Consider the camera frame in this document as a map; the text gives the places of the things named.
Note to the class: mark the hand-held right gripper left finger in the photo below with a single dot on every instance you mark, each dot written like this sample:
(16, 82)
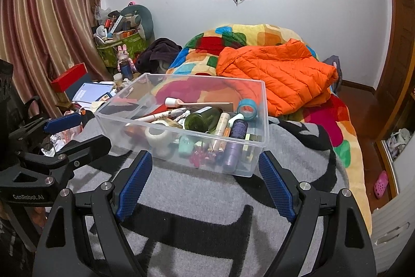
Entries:
(134, 186)

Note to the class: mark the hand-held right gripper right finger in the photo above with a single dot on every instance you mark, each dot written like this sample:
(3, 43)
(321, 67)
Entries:
(275, 186)

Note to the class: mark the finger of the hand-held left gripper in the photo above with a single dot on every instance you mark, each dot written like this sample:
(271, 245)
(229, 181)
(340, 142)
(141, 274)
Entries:
(90, 147)
(63, 123)

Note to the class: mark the clear plastic storage box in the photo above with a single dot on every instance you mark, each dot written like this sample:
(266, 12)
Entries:
(113, 124)

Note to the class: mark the white tape roll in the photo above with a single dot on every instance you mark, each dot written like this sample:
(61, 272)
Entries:
(160, 137)

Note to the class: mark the small mint green bottle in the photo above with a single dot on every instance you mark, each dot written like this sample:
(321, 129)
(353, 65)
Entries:
(184, 145)

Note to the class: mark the green bottle black cap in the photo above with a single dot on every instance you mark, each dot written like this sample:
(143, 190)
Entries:
(204, 121)

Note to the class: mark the brown paper card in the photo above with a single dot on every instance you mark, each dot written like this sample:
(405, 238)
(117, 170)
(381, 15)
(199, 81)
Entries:
(214, 107)

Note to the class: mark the loose white papers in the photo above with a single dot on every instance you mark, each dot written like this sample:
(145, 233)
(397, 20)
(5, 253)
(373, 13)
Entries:
(100, 105)

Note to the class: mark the blue notebook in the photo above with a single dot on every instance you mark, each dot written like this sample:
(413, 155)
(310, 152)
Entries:
(90, 92)

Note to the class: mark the olive green small box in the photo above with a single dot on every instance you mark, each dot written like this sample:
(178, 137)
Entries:
(251, 147)

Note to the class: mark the red box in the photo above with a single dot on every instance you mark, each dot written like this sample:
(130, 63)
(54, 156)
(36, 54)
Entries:
(69, 77)

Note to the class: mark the lavender bottle purple cap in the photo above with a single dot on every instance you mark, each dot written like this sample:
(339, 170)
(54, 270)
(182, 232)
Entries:
(233, 153)

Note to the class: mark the black chair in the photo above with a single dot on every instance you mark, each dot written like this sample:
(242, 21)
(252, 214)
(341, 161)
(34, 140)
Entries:
(6, 92)

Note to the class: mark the grey black blanket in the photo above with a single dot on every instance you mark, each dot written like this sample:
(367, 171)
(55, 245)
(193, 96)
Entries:
(201, 199)

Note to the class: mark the pink hair clips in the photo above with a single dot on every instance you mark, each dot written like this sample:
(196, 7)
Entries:
(201, 158)

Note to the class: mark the white floral tube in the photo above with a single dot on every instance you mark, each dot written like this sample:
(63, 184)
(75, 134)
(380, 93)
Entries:
(155, 115)

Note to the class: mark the white teal tube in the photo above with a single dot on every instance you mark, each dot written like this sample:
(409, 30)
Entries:
(235, 120)

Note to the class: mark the teal tape roll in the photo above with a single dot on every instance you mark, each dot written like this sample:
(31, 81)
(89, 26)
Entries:
(247, 110)

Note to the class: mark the beige cosmetic tube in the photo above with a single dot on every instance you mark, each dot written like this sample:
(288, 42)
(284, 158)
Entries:
(221, 124)

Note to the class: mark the green storage box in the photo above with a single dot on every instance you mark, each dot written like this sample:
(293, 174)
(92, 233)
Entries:
(110, 53)

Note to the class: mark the pink bunny figure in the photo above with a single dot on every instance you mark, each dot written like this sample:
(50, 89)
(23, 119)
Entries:
(124, 61)

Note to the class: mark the white pink makeup tool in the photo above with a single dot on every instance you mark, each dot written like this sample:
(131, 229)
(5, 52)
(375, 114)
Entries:
(176, 102)

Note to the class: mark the striped curtain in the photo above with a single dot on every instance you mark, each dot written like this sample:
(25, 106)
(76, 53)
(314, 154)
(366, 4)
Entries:
(48, 20)

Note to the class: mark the pink clog shoe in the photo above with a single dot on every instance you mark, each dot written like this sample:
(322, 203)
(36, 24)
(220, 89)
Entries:
(381, 184)

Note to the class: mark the orange puffer jacket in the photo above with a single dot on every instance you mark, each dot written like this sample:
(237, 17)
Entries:
(275, 75)

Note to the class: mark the dark purple clothing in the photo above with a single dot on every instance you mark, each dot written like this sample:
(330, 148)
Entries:
(159, 53)

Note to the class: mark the dark grey cloth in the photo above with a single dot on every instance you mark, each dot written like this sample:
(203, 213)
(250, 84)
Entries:
(334, 72)

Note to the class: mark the white wardrobe door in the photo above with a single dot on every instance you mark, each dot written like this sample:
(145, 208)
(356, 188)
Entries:
(395, 231)

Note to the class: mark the wardrobe shelf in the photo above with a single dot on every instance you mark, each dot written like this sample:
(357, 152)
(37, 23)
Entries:
(400, 144)

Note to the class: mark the grey green plush pillow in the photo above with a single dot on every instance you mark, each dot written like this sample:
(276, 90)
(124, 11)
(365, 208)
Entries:
(147, 20)

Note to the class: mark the colourful patchwork blanket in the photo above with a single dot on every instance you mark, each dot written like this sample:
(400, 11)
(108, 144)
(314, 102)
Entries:
(246, 33)

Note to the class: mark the wooden door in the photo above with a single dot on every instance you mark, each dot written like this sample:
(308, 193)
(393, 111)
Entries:
(400, 37)

